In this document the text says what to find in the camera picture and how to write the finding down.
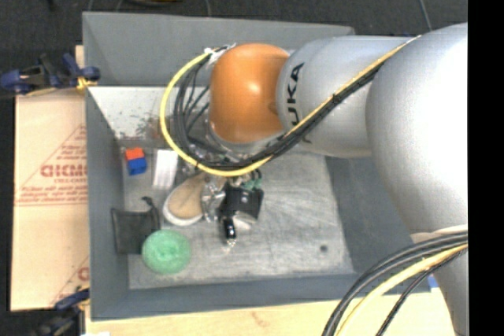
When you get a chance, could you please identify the white box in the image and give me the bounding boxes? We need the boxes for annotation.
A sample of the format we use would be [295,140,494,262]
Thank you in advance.
[152,149,180,190]

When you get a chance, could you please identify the beige shoe with white sole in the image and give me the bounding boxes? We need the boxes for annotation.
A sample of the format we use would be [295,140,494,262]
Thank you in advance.
[162,172,221,227]

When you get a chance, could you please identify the black mesh pouch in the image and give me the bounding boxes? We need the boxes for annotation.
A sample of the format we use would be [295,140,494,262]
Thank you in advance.
[110,195,161,255]

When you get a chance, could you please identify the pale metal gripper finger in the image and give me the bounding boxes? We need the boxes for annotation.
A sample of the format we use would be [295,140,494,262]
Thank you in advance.
[201,203,221,224]
[200,182,226,205]

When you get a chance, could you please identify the brown cardboard board, red print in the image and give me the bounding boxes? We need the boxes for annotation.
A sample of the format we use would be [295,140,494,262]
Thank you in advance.
[9,89,91,312]

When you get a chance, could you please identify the orange and blue block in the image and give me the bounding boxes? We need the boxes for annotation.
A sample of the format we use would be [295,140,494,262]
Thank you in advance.
[124,146,148,176]

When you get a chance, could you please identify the green round sponge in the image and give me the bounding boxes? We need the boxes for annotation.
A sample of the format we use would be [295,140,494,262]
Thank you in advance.
[141,228,193,275]

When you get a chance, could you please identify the grey metal bin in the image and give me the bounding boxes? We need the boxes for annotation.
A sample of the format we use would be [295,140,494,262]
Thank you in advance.
[81,11,431,322]

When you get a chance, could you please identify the black cylinder on white bracket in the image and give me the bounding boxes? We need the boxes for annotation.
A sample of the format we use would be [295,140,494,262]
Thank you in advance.
[220,214,254,249]

